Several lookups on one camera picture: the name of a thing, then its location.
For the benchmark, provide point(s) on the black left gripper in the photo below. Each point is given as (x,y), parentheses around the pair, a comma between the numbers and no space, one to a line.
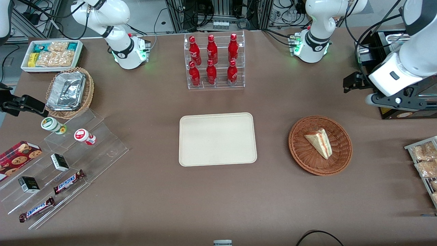
(362,81)

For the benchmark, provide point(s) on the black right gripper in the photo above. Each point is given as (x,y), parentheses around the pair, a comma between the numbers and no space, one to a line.
(7,103)

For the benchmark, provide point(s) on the triangular sandwich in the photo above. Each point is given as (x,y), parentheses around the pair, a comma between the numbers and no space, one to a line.
(321,141)

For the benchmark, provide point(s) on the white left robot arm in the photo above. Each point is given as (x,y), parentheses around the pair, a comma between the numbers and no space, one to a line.
(317,20)

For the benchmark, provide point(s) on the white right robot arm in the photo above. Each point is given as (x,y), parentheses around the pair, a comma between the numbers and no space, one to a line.
(120,44)

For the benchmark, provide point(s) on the aluminium foil tray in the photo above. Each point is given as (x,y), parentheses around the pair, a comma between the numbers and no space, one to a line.
(66,90)

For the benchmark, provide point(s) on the tan wicker basket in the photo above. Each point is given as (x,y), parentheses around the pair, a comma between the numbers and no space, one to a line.
(89,92)

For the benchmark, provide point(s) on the tray of packaged snacks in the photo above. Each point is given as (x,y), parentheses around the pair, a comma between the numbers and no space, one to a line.
(409,147)

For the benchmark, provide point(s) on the round brown wicker basket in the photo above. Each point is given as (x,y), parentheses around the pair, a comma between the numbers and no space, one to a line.
(307,160)

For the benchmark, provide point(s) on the beige rectangular tray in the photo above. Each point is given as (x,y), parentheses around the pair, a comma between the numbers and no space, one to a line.
(216,140)

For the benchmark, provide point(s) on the green lid cup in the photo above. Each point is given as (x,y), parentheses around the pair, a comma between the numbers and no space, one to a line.
(51,124)

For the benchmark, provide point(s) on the yellow snack packet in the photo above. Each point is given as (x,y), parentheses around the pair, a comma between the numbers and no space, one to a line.
(32,59)

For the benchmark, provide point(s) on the large clear cracker bag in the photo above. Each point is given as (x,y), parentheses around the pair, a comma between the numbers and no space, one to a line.
(54,59)

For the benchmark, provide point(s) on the red lid cup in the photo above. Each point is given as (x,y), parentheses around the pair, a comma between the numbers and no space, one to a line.
(82,135)

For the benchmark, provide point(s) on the red cookie box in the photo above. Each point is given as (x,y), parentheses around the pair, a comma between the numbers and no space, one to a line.
(17,159)

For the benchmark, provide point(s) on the teal snack packet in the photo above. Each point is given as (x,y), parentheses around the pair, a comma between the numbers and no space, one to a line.
(40,48)
(72,46)

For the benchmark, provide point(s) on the black food warmer machine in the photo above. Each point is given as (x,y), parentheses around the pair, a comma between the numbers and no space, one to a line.
(399,114)

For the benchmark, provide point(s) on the small black box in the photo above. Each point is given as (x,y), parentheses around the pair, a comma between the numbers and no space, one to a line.
(60,162)
(29,184)

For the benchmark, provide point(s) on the steel warmer pan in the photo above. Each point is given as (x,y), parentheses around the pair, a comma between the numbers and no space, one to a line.
(396,40)

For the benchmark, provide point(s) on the small clear cracker bag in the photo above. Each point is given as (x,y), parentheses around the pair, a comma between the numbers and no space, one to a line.
(58,46)

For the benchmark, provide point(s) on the white snack bin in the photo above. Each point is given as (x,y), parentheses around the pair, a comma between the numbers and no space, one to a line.
(79,51)

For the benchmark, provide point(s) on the clear acrylic stepped shelf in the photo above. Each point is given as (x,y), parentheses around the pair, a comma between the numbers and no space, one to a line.
(102,147)

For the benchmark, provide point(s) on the Snickers bar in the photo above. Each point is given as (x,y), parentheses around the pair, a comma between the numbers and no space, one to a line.
(69,182)
(37,209)

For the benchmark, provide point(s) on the clear fried snack bag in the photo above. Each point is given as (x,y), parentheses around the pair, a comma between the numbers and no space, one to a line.
(423,152)
(426,169)
(434,185)
(435,197)

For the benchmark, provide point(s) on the red cola bottle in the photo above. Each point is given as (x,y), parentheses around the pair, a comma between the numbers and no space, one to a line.
(212,49)
(194,76)
(232,74)
(211,74)
(233,48)
(195,51)

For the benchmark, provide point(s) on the clear acrylic bottle rack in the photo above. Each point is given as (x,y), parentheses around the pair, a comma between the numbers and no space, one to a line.
(220,87)

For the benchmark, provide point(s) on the white power strip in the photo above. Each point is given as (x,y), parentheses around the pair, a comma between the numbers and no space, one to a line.
(221,25)

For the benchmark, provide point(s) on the grey box edge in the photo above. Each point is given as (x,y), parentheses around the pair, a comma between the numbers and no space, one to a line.
(222,243)

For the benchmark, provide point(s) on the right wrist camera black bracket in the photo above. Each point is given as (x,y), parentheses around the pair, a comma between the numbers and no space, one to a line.
(5,86)

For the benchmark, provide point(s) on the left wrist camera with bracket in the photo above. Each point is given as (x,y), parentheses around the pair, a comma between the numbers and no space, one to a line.
(392,101)

